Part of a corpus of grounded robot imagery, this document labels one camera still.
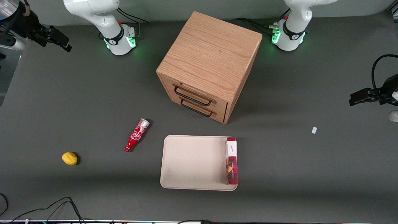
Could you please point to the yellow lemon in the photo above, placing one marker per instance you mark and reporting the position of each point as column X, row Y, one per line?
column 69, row 158

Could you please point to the red tartan biscuit box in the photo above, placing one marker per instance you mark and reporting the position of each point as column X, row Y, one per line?
column 232, row 161

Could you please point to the beige plastic tray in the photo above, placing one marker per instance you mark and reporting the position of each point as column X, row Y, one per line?
column 192, row 161

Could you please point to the wooden drawer cabinet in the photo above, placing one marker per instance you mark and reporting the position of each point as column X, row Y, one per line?
column 211, row 53

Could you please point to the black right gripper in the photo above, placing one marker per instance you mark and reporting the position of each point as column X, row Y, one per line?
column 25, row 28

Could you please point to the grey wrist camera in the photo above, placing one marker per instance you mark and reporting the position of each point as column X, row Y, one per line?
column 12, row 44
column 394, row 116

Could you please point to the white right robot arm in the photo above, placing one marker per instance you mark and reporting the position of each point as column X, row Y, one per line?
column 102, row 18

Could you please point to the white paper scrap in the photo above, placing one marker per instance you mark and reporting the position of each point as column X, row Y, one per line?
column 314, row 130

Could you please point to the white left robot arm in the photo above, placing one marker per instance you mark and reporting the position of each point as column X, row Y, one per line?
column 295, row 18

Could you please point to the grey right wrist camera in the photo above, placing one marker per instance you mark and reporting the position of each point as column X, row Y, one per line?
column 12, row 44

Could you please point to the red coke bottle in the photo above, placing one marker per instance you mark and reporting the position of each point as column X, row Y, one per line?
column 136, row 136

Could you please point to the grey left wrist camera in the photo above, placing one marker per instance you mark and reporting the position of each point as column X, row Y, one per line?
column 394, row 116

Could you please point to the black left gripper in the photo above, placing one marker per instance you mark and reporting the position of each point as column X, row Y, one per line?
column 386, row 89

